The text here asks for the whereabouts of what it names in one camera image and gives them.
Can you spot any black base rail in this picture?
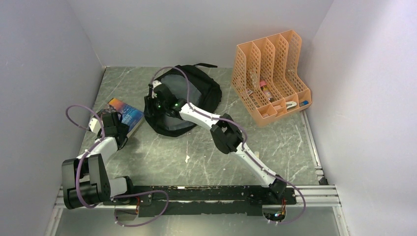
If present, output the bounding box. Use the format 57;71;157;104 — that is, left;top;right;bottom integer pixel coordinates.
103;185;297;218

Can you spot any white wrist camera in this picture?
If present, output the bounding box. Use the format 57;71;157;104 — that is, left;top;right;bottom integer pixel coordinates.
88;117;102;134
149;80;162;98

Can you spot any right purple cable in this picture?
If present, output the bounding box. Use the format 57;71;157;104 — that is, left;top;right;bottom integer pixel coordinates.
150;66;307;225

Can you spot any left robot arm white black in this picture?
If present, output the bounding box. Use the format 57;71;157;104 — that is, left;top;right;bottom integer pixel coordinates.
61;112;136;209

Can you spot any orange plastic file organizer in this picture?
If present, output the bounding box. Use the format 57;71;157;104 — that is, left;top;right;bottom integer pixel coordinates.
231;30;312;126

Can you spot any black student backpack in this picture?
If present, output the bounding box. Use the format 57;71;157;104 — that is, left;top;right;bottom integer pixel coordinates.
144;63;222;137

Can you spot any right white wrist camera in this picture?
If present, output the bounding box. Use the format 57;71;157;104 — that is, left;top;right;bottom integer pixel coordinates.
149;80;162;98

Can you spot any aluminium frame rail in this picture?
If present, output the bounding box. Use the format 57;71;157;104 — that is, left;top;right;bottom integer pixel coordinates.
54;185;341;209

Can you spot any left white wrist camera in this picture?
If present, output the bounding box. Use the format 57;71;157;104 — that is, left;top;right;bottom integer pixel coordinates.
88;117;102;134

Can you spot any small blue item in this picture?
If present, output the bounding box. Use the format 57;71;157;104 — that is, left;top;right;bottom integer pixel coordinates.
299;100;309;107

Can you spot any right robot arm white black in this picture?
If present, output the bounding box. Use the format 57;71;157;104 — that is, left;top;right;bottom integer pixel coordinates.
146;81;287;204

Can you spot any blue orange paperback book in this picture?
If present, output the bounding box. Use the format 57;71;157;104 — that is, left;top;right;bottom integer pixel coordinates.
107;98;144;138

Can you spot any pink capped bottle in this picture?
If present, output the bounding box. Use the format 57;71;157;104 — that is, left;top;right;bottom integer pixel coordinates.
259;80;274;102

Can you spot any silver stapler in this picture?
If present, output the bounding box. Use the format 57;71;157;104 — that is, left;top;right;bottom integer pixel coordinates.
286;101;298;111

